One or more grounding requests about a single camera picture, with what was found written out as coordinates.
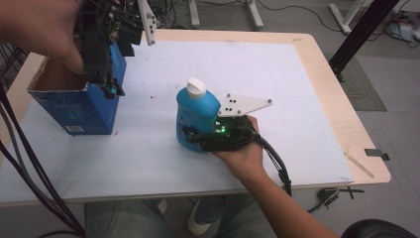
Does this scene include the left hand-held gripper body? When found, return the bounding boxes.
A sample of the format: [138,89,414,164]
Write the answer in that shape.
[74,0,158,88]

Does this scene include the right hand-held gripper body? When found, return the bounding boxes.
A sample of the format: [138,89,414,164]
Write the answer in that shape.
[197,92,274,153]

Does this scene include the blue detergent bottle white cap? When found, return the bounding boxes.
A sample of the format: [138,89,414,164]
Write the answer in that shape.
[175,77,222,154]

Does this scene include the blue cardboard box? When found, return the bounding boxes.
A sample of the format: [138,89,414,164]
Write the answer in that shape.
[27,43,128,137]

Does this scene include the person's right hand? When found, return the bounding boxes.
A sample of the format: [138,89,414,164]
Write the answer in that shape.
[212,114,266,182]

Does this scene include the person's left hand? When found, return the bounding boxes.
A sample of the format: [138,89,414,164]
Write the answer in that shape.
[0,0,87,76]

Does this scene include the white table mat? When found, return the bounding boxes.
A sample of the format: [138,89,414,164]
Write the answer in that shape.
[0,41,355,203]

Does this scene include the person's white shoe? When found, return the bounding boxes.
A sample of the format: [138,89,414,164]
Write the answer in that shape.
[187,197,223,237]

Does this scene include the white desk leg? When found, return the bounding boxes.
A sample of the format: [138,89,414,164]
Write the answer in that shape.
[187,0,201,29]
[245,0,264,31]

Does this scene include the person's legs in jeans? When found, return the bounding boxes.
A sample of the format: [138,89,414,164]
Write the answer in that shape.
[83,193,279,238]

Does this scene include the dark floor mat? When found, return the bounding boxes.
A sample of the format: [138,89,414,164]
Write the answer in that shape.
[324,54,388,113]

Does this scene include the grey tape piece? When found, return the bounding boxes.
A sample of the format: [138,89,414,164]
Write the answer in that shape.
[364,148,391,163]

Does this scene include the black metal stand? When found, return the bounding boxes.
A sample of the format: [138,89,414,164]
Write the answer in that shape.
[328,0,401,82]

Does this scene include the right gripper black cable bundle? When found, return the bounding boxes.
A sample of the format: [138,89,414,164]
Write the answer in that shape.
[252,133,294,198]

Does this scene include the white desk frame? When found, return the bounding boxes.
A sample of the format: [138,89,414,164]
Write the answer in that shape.
[328,0,365,36]

